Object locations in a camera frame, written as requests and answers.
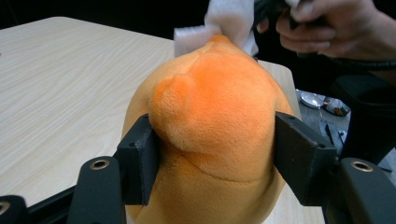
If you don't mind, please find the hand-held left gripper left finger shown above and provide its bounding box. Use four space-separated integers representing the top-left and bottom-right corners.
116 113 160 206

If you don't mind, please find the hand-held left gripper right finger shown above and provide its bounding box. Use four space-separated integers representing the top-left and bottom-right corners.
274 112 337 206

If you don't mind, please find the white wet wipe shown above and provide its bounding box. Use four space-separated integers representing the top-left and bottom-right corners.
173 0 260 59

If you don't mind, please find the orange plush toy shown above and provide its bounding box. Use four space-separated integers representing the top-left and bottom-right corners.
120 34 295 224

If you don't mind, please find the shiny silver round object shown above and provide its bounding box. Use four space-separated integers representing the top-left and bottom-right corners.
299 90 325 109

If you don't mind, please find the small colourful container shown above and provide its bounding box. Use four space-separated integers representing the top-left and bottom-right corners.
321 96 352 118

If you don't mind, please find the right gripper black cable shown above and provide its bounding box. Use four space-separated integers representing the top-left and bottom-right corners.
326 57 396 72

